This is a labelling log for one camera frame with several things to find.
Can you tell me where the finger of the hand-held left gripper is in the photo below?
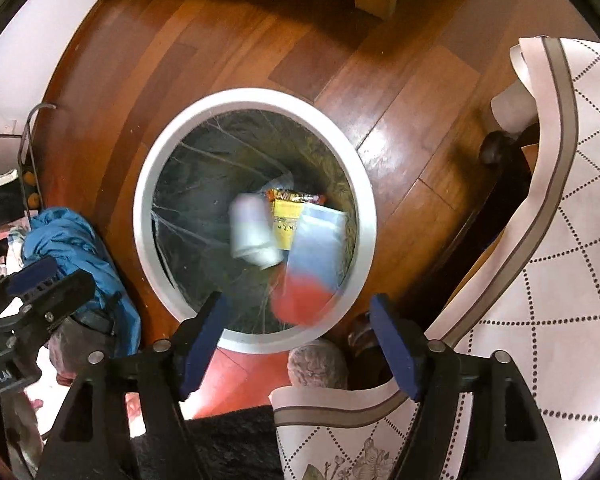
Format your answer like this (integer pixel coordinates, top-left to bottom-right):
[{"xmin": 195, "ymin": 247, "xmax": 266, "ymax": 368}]
[{"xmin": 5, "ymin": 256, "xmax": 97, "ymax": 331}]

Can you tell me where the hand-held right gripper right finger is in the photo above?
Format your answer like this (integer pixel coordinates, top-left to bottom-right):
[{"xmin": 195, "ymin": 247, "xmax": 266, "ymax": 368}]
[{"xmin": 369, "ymin": 293, "xmax": 563, "ymax": 480}]

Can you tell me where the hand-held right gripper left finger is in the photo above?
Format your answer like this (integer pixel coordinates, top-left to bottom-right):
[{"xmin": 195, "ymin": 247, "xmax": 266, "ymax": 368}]
[{"xmin": 36, "ymin": 291, "xmax": 229, "ymax": 480}]

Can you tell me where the white paper cup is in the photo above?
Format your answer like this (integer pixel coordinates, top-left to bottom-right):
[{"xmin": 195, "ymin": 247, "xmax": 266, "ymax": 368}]
[{"xmin": 228, "ymin": 193, "xmax": 285, "ymax": 271}]

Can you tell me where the red and white plastic packet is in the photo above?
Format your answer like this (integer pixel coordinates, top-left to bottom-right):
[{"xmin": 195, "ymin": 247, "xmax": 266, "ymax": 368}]
[{"xmin": 270, "ymin": 202, "xmax": 350, "ymax": 323}]

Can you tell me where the white round trash bin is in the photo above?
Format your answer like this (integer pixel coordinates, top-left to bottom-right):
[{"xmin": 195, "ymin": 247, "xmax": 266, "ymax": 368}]
[{"xmin": 133, "ymin": 87, "xmax": 378, "ymax": 356}]

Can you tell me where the blue cloth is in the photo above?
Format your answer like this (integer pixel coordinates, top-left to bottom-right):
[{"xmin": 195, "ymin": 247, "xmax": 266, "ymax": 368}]
[{"xmin": 21, "ymin": 206, "xmax": 142, "ymax": 357}]

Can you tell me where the pink fuzzy slipper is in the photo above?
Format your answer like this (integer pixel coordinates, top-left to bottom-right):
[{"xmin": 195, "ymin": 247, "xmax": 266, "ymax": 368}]
[{"xmin": 287, "ymin": 339, "xmax": 350, "ymax": 392}]

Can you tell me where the dark grey mat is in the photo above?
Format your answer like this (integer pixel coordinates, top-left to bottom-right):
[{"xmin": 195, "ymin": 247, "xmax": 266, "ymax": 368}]
[{"xmin": 130, "ymin": 405, "xmax": 286, "ymax": 480}]

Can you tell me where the black metal rack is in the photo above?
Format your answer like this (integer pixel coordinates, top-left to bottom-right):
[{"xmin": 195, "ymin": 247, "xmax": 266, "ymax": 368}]
[{"xmin": 0, "ymin": 102, "xmax": 58, "ymax": 211}]

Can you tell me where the yellow snack wrapper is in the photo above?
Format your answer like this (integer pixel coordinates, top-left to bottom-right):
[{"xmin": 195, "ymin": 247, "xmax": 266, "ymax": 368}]
[{"xmin": 260, "ymin": 186, "xmax": 328, "ymax": 252}]

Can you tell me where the dotted white tablecloth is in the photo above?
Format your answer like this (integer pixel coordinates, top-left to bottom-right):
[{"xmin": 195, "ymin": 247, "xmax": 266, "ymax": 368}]
[{"xmin": 270, "ymin": 35, "xmax": 600, "ymax": 480}]

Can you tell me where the dark wooden chair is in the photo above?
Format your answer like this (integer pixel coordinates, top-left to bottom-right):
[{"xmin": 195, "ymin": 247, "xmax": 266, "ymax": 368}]
[{"xmin": 347, "ymin": 122, "xmax": 543, "ymax": 391}]

